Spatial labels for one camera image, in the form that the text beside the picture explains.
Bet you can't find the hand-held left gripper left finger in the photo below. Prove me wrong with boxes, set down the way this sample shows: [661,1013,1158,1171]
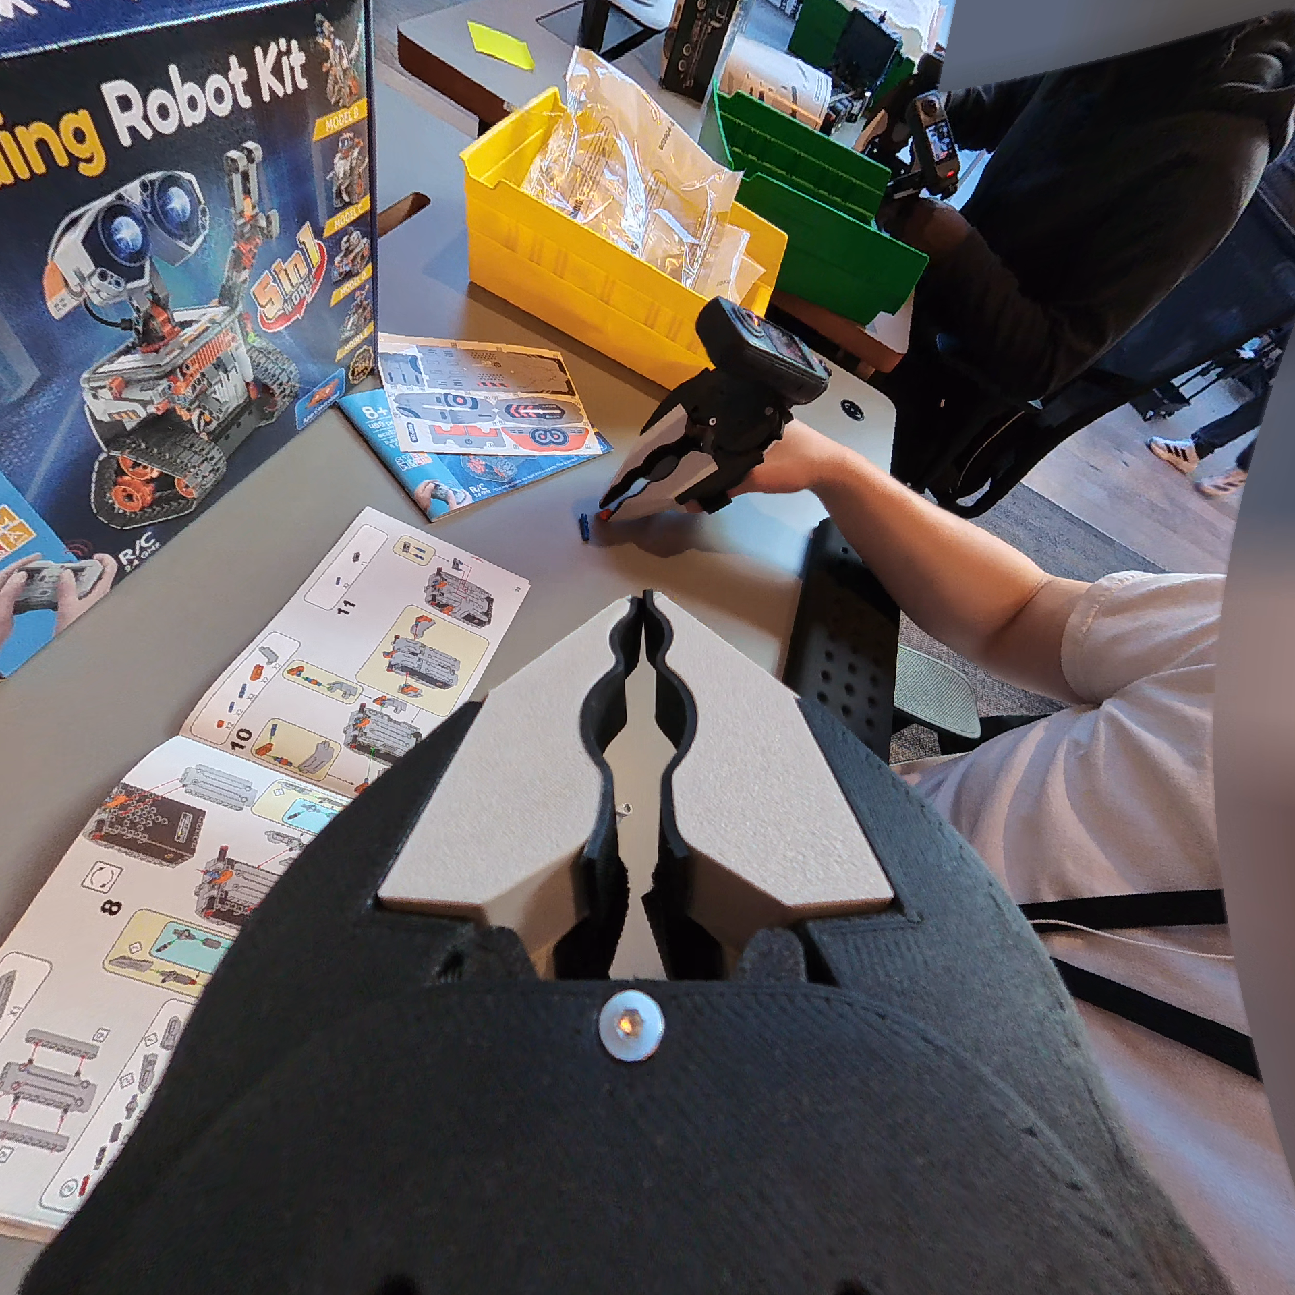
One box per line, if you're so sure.
[375,591,647,981]

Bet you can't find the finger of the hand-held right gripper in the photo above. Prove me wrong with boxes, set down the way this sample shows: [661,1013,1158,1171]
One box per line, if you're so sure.
[596,437,675,514]
[604,453,712,526]

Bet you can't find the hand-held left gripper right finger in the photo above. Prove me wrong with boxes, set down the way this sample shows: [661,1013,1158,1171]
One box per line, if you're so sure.
[643,590,898,981]

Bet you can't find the person's right forearm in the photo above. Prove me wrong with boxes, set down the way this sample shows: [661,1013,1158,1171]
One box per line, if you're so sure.
[806,448,1106,707]

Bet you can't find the wood-edged grey desk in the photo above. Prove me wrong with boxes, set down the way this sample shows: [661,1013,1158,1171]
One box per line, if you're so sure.
[396,0,732,135]

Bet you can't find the person's right hand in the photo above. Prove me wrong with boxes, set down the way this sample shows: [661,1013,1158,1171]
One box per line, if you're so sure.
[729,417,843,498]

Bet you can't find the blue booklet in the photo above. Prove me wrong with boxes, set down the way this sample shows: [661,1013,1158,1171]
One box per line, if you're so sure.
[335,389,615,526]

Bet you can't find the robot sticker sheet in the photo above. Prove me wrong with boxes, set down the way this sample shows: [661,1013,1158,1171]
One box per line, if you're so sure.
[375,332,594,456]

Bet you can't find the yellow plastic bin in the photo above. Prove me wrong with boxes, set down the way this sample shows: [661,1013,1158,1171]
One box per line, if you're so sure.
[458,85,789,393]

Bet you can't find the pile of clear plastic bags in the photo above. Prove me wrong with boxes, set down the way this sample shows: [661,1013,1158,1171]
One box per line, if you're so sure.
[530,45,766,308]

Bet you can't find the white plastic packet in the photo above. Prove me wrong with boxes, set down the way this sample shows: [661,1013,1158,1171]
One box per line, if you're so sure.
[721,45,837,134]

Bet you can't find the black product box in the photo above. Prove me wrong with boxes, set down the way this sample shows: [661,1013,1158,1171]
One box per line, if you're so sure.
[658,0,746,104]

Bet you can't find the open instruction booklet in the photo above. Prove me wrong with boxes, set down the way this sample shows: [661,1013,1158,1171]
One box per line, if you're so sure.
[0,505,530,1245]

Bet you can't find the yellow sticky note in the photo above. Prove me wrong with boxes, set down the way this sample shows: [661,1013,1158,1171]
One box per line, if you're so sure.
[465,19,536,73]

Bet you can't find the blue robot kit box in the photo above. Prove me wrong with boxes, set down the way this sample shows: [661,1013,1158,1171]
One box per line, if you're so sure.
[0,0,379,681]

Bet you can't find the black harness strap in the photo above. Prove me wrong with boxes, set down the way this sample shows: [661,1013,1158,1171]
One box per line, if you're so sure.
[1041,948,1262,1081]
[1015,886,1231,932]

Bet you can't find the thin white cord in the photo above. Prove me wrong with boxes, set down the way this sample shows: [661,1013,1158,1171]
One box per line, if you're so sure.
[1052,923,1237,959]

